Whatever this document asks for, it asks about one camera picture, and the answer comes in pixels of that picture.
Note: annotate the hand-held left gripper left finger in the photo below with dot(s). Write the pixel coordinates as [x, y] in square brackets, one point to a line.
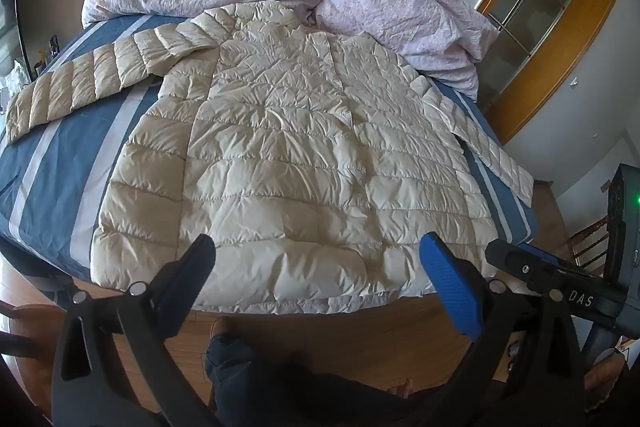
[196, 266]

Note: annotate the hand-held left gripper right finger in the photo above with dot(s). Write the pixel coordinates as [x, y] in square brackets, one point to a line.
[450, 287]

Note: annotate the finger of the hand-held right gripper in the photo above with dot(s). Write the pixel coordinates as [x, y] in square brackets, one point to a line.
[525, 269]

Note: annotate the cream quilted down jacket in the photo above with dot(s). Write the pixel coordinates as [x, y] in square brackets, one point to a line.
[300, 157]

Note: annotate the wooden chair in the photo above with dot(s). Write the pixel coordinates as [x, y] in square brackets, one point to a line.
[587, 242]
[25, 342]

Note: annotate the person's foot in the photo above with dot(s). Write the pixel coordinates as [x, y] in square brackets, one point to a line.
[221, 329]
[401, 391]

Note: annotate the person's dark trouser legs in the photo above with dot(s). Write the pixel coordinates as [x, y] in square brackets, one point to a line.
[300, 387]

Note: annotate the blue striped bed sheet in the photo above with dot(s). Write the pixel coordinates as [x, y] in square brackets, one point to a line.
[55, 177]

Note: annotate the clear plastic bags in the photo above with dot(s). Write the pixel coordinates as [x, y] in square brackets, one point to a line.
[12, 84]

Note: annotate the white wall socket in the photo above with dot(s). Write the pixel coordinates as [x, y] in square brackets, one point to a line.
[575, 82]

